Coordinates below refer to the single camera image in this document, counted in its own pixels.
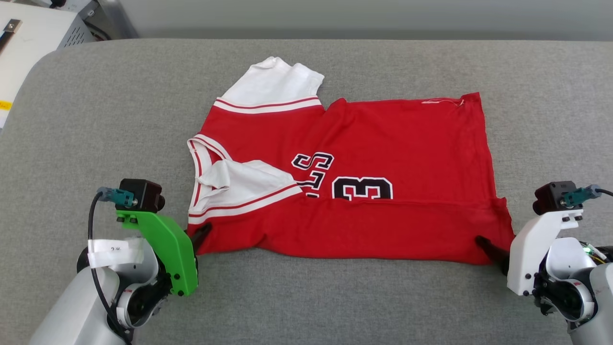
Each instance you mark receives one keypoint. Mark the white vented appliance box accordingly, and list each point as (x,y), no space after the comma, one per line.
(33,52)

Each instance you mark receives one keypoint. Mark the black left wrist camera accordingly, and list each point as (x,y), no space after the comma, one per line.
(141,194)

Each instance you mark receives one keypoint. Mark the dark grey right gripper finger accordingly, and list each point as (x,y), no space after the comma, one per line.
(493,251)

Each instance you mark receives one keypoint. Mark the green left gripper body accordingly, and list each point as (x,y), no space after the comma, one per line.
(167,249)

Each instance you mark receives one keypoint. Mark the white paper label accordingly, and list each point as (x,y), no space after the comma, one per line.
(115,252)

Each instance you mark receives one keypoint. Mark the grey metal frame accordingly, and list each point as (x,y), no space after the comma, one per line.
(115,19)

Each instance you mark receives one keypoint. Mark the red and white jersey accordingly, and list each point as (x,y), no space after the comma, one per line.
(364,206)

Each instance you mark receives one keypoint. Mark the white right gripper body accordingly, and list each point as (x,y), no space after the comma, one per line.
(534,249)

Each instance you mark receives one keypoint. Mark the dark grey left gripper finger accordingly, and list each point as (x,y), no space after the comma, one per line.
(200,237)

